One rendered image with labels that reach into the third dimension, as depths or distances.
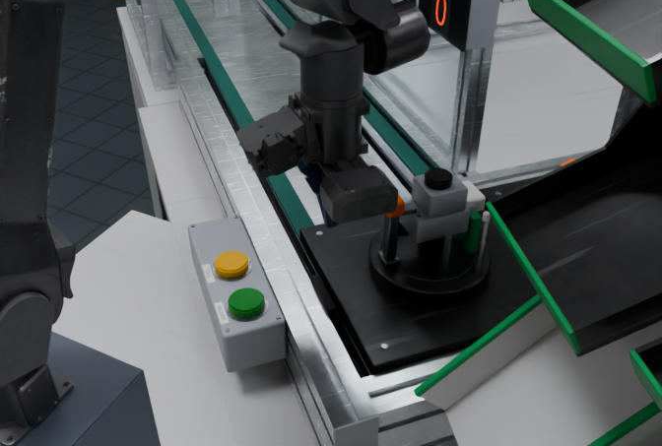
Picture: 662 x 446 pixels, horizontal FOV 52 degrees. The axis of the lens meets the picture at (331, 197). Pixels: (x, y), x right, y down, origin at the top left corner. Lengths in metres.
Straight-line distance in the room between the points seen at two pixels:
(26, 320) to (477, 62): 0.64
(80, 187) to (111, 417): 2.31
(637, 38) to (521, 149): 0.91
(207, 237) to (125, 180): 1.98
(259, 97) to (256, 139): 0.68
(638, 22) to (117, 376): 0.45
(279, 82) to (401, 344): 0.76
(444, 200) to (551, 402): 0.25
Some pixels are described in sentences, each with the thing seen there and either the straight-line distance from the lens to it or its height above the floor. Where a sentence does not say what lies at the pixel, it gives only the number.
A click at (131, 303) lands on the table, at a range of 0.95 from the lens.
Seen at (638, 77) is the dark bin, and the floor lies 1.36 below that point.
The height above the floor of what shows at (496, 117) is 0.86.
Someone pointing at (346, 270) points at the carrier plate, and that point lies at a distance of 0.79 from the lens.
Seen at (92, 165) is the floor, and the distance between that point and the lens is 2.98.
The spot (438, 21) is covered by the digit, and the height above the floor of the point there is 1.19.
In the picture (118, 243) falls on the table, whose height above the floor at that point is 0.86.
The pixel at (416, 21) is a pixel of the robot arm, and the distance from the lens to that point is 0.66.
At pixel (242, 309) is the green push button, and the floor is 0.97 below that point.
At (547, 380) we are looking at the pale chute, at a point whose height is 1.06.
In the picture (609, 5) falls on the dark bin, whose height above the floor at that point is 1.36.
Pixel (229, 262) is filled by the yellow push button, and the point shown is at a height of 0.97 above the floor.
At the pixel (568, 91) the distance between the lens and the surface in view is 1.53.
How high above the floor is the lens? 1.49
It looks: 35 degrees down
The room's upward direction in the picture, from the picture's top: straight up
